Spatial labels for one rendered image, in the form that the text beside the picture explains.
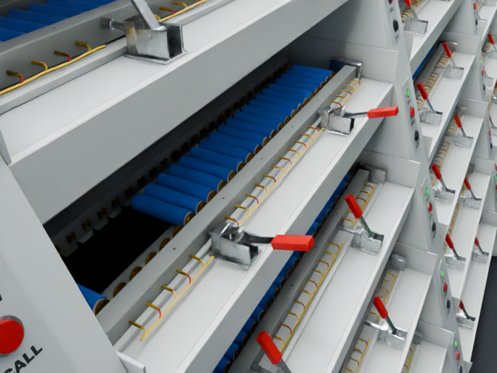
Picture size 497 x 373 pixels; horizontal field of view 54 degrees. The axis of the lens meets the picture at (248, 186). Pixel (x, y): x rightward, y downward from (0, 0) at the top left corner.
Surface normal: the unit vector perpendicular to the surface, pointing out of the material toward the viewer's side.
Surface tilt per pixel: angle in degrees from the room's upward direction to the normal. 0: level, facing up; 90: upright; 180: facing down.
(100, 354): 90
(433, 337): 90
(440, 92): 20
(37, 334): 90
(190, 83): 110
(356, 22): 90
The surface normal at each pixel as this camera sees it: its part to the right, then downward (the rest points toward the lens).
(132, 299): -0.01, -0.82
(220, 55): 0.88, 0.26
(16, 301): 0.82, -0.03
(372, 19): -0.47, 0.51
